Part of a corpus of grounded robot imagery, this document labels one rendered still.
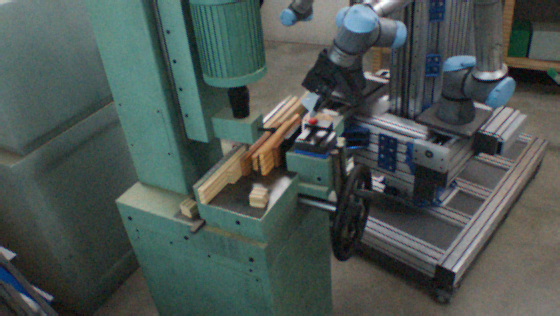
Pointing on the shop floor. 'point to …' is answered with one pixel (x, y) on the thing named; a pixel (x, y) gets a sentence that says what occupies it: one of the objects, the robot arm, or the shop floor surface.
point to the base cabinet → (238, 275)
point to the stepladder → (21, 290)
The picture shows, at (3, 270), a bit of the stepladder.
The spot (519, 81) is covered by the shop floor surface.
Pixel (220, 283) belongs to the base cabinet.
